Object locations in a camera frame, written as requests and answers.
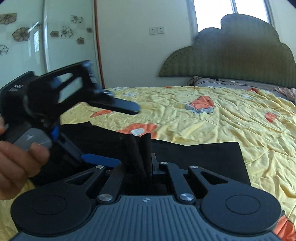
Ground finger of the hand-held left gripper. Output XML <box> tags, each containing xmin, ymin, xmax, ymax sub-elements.
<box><xmin>54</xmin><ymin>128</ymin><xmax>122</xmax><ymax>169</ymax></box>
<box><xmin>30</xmin><ymin>60</ymin><xmax>141</xmax><ymax>115</ymax></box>

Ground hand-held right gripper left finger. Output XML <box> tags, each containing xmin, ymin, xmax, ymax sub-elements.
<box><xmin>66</xmin><ymin>134</ymin><xmax>148</xmax><ymax>202</ymax></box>

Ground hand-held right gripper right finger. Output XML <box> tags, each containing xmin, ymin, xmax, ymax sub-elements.
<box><xmin>139</xmin><ymin>133</ymin><xmax>251</xmax><ymax>203</ymax></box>

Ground black pants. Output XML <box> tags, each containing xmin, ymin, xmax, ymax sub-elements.
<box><xmin>30</xmin><ymin>120</ymin><xmax>252</xmax><ymax>194</ymax></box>

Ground person's left hand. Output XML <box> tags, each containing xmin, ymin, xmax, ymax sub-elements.
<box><xmin>0</xmin><ymin>117</ymin><xmax>51</xmax><ymax>200</ymax></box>

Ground floral glass wardrobe door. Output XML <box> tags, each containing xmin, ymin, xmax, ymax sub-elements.
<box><xmin>0</xmin><ymin>0</ymin><xmax>48</xmax><ymax>90</ymax></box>
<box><xmin>43</xmin><ymin>0</ymin><xmax>105</xmax><ymax>90</ymax></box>

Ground yellow floral blanket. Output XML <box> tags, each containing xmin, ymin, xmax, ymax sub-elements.
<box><xmin>0</xmin><ymin>86</ymin><xmax>296</xmax><ymax>241</ymax></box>

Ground grey pillow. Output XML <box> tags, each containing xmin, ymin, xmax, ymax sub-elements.
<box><xmin>187</xmin><ymin>76</ymin><xmax>278</xmax><ymax>90</ymax></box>

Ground green padded headboard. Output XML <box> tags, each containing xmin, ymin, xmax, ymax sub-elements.
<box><xmin>158</xmin><ymin>13</ymin><xmax>296</xmax><ymax>84</ymax></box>

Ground window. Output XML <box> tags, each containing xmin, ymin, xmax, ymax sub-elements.
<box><xmin>188</xmin><ymin>0</ymin><xmax>276</xmax><ymax>42</ymax></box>

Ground pink cloth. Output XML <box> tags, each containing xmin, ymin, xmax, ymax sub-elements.
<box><xmin>275</xmin><ymin>87</ymin><xmax>296</xmax><ymax>103</ymax></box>

